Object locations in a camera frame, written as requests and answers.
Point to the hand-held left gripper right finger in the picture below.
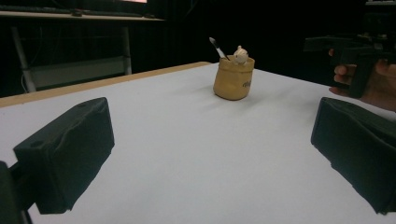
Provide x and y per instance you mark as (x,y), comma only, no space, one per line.
(358,146)

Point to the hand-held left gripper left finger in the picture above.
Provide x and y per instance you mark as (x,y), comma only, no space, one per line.
(68,152)

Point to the tan round holder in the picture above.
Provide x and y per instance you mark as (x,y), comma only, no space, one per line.
(233,81)

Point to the black makeup brush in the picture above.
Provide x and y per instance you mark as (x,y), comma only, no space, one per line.
(219,49)

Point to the small beige figurine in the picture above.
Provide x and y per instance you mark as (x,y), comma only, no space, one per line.
(240,56)

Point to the white table cover board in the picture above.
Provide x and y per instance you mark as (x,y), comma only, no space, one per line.
(199,149)

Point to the light desk top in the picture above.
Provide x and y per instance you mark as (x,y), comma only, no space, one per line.
(77,16)

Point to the white metal desk frame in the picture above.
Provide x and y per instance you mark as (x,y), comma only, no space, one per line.
(77,70)

